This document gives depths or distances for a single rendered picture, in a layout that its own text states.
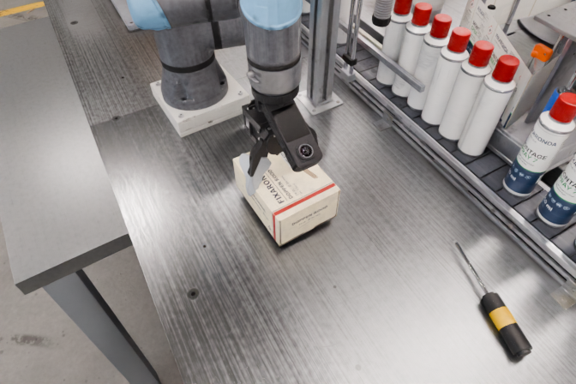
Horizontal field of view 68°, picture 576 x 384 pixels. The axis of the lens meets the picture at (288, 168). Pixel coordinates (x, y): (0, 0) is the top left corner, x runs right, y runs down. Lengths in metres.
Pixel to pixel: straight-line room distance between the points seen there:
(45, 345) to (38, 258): 0.93
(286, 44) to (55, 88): 0.78
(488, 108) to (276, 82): 0.40
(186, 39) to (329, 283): 0.53
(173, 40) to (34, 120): 0.41
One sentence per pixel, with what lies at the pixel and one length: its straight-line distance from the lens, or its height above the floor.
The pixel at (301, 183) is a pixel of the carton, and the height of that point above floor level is 0.92.
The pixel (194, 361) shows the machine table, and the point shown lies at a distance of 0.70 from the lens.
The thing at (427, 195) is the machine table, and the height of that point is 0.83.
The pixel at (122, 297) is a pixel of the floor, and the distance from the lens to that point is 1.75.
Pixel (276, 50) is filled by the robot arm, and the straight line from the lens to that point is 0.57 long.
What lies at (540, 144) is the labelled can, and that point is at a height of 1.01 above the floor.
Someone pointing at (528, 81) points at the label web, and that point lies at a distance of 0.83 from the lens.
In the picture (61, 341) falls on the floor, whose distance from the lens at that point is 1.76.
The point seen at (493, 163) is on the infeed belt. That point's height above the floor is 0.88.
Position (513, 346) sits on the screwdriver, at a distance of 0.75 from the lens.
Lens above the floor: 1.48
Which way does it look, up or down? 48 degrees down
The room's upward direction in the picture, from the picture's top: straight up
